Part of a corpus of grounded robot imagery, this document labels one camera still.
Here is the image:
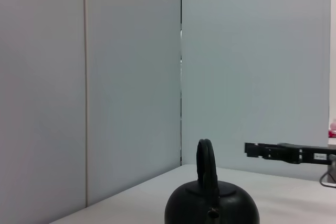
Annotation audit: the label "dark green teapot lid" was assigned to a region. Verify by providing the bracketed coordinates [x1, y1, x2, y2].
[185, 180, 237, 196]

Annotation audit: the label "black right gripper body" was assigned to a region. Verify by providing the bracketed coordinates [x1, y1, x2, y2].
[278, 142, 336, 166]

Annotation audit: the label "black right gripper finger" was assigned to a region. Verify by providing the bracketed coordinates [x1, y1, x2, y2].
[244, 142, 279, 159]

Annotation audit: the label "dark green round teapot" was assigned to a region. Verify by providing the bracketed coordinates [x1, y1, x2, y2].
[164, 138, 260, 224]

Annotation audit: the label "gripper cable with silver plug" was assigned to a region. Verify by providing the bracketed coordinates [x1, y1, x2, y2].
[319, 154, 336, 189]

